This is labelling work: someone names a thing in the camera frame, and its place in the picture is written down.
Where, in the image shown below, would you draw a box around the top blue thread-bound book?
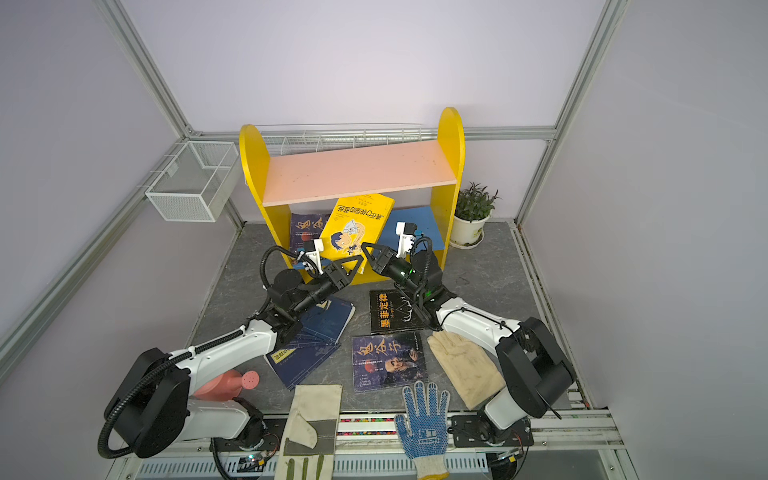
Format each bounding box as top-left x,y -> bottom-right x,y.
293,296 -> 356,346

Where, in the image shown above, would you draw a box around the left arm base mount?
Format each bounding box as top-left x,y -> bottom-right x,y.
210,417 -> 281,479

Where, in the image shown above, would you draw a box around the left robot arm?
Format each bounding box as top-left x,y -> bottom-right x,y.
97,253 -> 364,459

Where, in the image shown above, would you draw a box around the beige leather work glove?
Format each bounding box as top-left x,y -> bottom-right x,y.
427,331 -> 505,409

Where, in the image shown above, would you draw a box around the black book gold lettering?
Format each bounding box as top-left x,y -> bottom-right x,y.
369,289 -> 426,334

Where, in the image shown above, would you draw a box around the white wire rack behind shelf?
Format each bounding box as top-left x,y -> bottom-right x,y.
260,125 -> 438,156

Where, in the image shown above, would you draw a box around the grey green canvas glove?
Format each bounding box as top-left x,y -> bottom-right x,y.
275,384 -> 343,480

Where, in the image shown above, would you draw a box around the blue thread-bound book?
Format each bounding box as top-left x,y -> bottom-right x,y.
265,344 -> 339,390
293,296 -> 356,346

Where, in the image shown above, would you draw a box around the pink watering can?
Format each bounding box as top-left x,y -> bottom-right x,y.
193,370 -> 260,401

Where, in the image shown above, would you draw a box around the white wire mesh basket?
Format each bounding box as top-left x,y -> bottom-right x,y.
145,140 -> 242,223

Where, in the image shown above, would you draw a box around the purple portrait book front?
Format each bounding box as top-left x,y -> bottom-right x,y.
352,331 -> 428,392

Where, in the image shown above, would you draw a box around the potted green plant white pot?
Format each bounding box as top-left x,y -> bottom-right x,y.
450,182 -> 499,249

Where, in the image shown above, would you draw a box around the yellow bookshelf pink blue shelves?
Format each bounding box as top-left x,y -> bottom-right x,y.
239,107 -> 466,267

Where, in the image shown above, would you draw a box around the purple portrait book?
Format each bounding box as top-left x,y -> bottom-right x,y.
289,213 -> 330,253
352,331 -> 428,392

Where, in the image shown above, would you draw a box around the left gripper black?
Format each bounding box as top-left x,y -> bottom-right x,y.
292,255 -> 363,319

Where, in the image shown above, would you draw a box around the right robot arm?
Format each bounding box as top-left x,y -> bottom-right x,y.
361,236 -> 577,430

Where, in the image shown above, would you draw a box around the lower blue thread-bound book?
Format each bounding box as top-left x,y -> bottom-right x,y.
265,344 -> 339,390

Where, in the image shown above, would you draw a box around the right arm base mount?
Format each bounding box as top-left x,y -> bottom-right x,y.
447,413 -> 534,448

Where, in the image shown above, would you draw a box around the blue dotted knit glove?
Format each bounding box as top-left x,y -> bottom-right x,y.
395,380 -> 450,480

